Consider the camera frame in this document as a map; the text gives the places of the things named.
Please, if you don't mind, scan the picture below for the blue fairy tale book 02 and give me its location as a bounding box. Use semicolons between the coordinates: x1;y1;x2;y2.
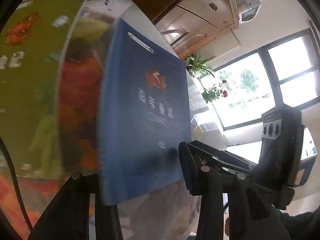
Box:
97;19;191;205

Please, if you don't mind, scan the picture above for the person's right hand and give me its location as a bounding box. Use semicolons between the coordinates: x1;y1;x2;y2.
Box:
225;217;230;237

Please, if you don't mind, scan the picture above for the floral orange table mat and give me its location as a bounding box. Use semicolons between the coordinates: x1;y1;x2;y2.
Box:
18;52;103;225

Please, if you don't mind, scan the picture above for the red rose plant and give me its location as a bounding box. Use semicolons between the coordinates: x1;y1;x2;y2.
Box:
201;80;228;103

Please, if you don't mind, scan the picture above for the potted spider plant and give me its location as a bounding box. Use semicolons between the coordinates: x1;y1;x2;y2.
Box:
185;53;215;77

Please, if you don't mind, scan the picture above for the white microwave oven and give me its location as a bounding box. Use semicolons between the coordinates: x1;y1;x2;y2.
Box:
238;2;261;24

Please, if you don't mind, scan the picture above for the brown wooden cabinet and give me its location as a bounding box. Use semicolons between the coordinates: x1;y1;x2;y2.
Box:
132;0;240;59

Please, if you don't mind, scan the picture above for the olive green insect book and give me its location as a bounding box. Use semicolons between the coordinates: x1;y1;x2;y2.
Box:
1;0;85;179

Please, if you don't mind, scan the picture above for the black cable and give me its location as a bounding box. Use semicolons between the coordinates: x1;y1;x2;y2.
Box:
0;137;33;233

